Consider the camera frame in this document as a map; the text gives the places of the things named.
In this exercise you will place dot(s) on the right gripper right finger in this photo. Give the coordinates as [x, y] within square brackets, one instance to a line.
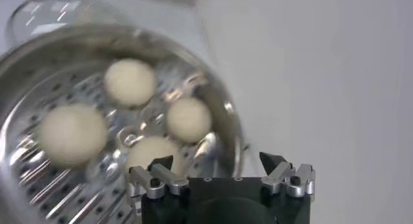
[280, 177]

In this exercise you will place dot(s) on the perforated steel steamer basket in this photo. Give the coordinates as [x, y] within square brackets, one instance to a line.
[38, 93]

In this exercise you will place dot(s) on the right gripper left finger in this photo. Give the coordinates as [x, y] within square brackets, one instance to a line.
[167, 180]

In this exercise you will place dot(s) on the round glass pot lid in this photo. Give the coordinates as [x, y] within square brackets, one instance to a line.
[48, 15]

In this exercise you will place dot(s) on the white steamed baozi bun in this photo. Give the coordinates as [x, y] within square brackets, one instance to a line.
[188, 120]
[72, 133]
[145, 151]
[129, 81]

